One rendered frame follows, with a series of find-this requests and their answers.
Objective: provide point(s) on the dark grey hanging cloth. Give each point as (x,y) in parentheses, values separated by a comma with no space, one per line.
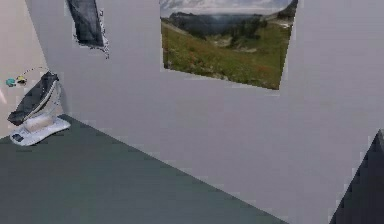
(87,21)

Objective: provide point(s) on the black white baby swing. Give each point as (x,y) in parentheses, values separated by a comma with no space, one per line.
(35,110)

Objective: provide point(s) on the landscape wall picture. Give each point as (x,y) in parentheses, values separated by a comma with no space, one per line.
(226,43)

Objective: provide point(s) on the dark grey cabinet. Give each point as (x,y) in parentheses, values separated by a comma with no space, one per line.
(363,190)

